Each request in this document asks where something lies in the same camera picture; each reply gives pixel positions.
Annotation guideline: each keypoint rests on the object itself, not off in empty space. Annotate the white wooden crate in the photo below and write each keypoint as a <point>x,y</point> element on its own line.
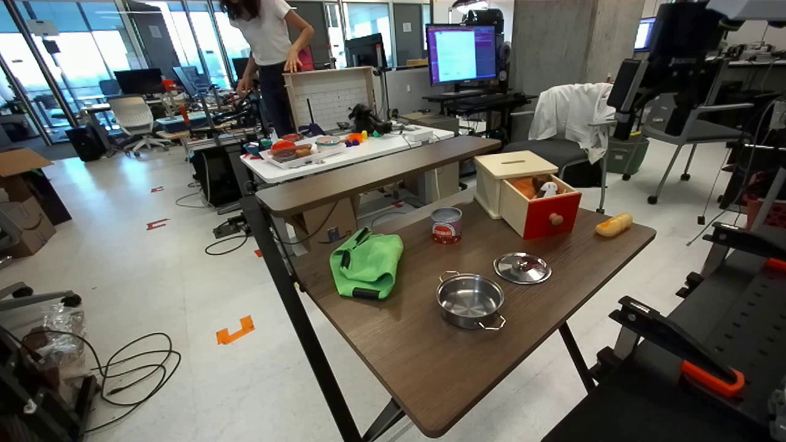
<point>335,98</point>

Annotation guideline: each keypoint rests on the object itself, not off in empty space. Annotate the black desktop monitor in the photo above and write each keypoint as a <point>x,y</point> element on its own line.
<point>137,81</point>

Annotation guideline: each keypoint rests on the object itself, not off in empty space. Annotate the red drawer with knob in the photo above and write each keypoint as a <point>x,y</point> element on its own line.
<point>556,216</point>

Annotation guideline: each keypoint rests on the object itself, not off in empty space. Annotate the black metal table frame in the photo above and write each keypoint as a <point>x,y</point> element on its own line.
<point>282,277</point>

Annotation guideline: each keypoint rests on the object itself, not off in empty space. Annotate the black perforated robot platform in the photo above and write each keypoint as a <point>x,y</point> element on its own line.
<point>738,326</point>

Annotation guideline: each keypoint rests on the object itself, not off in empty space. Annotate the green cloth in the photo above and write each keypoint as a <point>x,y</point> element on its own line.
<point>367,266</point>

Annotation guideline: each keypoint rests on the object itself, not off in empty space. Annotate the clear plastic bottle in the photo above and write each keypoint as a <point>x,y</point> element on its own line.
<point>64,326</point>

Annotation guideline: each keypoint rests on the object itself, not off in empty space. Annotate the person in white shirt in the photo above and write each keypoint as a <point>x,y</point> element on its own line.
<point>270,40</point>

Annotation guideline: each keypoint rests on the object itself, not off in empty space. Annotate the grey plastic chair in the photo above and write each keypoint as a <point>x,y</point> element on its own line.
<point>707,131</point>

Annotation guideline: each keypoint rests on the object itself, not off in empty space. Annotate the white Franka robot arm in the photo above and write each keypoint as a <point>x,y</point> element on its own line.
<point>687,45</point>

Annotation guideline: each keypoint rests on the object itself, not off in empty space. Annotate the silver metal pot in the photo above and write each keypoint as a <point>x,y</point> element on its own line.
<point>470,300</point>

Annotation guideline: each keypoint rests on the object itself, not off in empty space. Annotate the light wooden box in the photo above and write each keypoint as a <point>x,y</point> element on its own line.
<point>517,162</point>

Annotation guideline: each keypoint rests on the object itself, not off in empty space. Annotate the small blue screen monitor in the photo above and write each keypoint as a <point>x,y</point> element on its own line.
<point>641,34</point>

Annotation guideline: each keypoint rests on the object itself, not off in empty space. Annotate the red and white can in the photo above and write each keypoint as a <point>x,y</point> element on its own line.
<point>445,227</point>

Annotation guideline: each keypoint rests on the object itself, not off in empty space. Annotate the white table with toys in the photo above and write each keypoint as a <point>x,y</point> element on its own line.
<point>369,156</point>

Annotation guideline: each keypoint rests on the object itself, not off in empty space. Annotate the green bin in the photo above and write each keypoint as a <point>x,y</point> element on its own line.
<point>627,157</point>

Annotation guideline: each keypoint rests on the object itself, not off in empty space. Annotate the small cardboard box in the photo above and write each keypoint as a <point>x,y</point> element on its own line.
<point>328,222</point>

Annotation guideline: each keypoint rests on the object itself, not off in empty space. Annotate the monitor with purple screen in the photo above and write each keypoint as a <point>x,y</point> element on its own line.
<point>460,54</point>

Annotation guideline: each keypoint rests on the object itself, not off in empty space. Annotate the silver pot lid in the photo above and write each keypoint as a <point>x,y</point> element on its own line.
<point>522,268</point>

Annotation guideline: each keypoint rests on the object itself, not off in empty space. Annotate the brown desk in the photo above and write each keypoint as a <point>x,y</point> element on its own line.
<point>369,174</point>

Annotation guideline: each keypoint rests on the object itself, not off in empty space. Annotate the white jacket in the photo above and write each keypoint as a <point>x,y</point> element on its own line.
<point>572,111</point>

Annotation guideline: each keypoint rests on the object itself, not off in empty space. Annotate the white office chair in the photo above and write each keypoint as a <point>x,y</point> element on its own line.
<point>130,113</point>

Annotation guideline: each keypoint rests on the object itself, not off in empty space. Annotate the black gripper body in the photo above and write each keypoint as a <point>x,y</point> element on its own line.
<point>628,81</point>

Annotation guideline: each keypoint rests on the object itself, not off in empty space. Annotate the large cardboard box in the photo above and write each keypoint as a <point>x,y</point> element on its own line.
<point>25,222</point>

